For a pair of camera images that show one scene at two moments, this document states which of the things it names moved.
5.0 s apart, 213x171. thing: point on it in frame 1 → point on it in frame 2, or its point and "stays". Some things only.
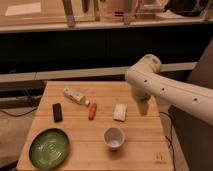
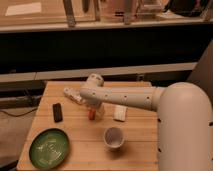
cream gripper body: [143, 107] → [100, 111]
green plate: [49, 148] stays
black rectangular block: [57, 112] stays
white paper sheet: [23, 9] stays
